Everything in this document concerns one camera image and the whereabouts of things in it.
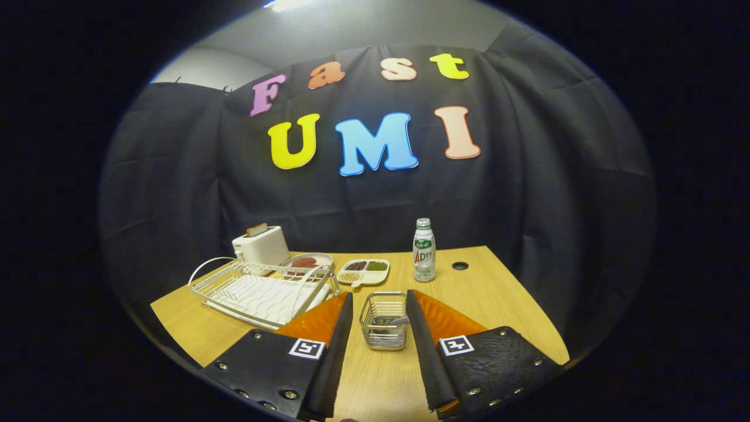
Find white divided tray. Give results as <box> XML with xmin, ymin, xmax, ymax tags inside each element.
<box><xmin>337</xmin><ymin>259</ymin><xmax>390</xmax><ymax>289</ymax></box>

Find metal wire basket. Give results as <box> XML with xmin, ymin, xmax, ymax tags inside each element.
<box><xmin>359</xmin><ymin>291</ymin><xmax>410</xmax><ymax>352</ymax></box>

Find white drink bottle green label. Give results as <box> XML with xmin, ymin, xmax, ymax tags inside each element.
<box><xmin>412</xmin><ymin>218</ymin><xmax>437</xmax><ymax>283</ymax></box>

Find beige round plate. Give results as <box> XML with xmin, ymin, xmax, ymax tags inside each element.
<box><xmin>280</xmin><ymin>253</ymin><xmax>334</xmax><ymax>279</ymax></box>

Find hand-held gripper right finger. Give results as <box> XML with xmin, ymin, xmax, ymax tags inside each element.
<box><xmin>405</xmin><ymin>289</ymin><xmax>563</xmax><ymax>420</ymax></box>

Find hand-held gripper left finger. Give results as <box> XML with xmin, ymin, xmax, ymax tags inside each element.
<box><xmin>199</xmin><ymin>291</ymin><xmax>354</xmax><ymax>421</ymax></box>

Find white toaster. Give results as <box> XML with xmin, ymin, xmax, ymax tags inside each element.
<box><xmin>231</xmin><ymin>226</ymin><xmax>291</xmax><ymax>267</ymax></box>

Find black backdrop cloth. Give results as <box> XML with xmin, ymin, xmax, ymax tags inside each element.
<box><xmin>97</xmin><ymin>23</ymin><xmax>657</xmax><ymax>364</ymax></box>

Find white wire dish rack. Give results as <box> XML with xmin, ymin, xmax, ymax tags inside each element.
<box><xmin>187</xmin><ymin>257</ymin><xmax>340</xmax><ymax>331</ymax></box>

